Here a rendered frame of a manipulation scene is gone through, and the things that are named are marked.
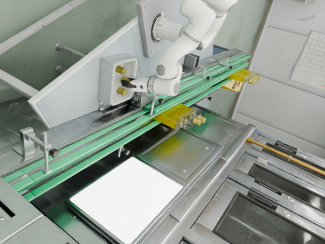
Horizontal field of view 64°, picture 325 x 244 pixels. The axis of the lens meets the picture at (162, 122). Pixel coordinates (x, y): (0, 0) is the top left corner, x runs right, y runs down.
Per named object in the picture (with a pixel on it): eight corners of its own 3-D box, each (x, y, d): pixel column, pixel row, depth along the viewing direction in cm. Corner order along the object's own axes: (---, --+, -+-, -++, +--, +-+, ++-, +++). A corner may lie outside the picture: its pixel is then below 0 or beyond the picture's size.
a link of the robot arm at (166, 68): (189, 31, 113) (165, 71, 122) (174, 26, 102) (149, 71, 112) (204, 42, 110) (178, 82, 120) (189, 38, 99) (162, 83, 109)
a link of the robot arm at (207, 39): (177, 33, 133) (205, 40, 127) (189, 18, 139) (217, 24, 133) (178, 48, 141) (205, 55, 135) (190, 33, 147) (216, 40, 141)
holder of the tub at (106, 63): (97, 109, 135) (108, 114, 131) (100, 57, 121) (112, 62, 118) (119, 100, 148) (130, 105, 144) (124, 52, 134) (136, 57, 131)
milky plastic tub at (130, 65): (97, 100, 132) (110, 107, 128) (100, 57, 121) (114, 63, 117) (121, 92, 145) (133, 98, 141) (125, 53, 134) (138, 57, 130)
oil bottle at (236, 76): (223, 76, 251) (251, 86, 239) (225, 70, 248) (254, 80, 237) (226, 75, 255) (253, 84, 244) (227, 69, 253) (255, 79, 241)
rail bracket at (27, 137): (12, 152, 98) (51, 182, 89) (7, 114, 90) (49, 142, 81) (24, 147, 102) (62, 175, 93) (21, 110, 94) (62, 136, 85)
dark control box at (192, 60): (183, 64, 197) (192, 68, 193) (185, 54, 193) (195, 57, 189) (188, 63, 203) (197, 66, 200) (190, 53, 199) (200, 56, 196)
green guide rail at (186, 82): (146, 95, 143) (157, 100, 140) (146, 94, 143) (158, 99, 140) (243, 54, 278) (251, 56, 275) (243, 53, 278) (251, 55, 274)
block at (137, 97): (129, 103, 146) (139, 108, 143) (131, 88, 141) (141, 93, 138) (133, 102, 149) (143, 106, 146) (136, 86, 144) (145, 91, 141)
